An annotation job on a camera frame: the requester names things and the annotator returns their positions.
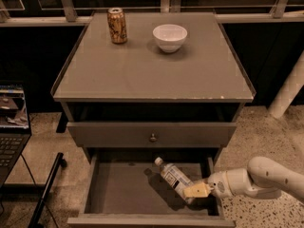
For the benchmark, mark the open black laptop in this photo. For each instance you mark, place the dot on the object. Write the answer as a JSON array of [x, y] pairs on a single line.
[[15, 128]]

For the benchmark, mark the metal window railing frame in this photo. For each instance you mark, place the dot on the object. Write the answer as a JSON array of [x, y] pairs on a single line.
[[55, 12]]

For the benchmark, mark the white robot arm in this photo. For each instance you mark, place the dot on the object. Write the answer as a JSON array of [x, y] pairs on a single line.
[[262, 179]]

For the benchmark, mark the grey top drawer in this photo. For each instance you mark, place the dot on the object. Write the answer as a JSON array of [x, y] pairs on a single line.
[[130, 125]]

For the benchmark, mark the gold patterned drink can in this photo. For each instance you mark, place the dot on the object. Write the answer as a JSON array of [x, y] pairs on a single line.
[[117, 25]]

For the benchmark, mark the brass round drawer knob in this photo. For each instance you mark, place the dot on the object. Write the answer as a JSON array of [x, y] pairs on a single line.
[[153, 138]]

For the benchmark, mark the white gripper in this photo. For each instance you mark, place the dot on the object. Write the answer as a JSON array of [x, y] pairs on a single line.
[[218, 183]]

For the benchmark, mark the white ceramic bowl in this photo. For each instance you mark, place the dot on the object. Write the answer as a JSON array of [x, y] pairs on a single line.
[[169, 37]]

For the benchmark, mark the blue labelled plastic bottle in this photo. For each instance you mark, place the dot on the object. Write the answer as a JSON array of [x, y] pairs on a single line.
[[174, 177]]

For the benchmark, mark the white cylindrical post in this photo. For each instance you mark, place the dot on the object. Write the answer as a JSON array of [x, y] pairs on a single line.
[[292, 85]]

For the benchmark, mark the grey open middle drawer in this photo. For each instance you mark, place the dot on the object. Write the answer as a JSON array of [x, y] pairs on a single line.
[[125, 190]]

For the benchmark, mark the black metal stand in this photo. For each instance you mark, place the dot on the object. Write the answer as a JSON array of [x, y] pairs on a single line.
[[40, 190]]

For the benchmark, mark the grey wooden drawer cabinet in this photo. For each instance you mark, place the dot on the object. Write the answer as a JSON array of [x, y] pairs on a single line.
[[204, 70]]

